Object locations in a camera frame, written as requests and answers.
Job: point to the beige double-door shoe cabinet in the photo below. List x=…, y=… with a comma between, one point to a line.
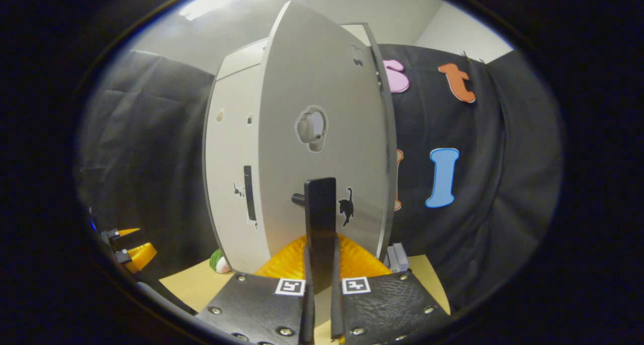
x=390, y=149

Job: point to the black backdrop cloth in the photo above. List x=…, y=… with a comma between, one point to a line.
x=503, y=159

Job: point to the green white watermelon plush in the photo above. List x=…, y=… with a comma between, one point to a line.
x=217, y=262

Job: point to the beige camera sticker cabinet door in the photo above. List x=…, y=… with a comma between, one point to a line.
x=229, y=149

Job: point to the beige headphone sticker cabinet door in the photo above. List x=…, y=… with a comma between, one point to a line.
x=322, y=73

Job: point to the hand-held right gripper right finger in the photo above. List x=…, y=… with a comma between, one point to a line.
x=336, y=320

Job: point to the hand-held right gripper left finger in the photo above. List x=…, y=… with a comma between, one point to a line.
x=308, y=320

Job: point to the small white box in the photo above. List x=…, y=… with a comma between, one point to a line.
x=397, y=258

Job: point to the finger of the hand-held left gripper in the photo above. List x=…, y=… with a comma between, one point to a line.
x=128, y=231
x=141, y=257

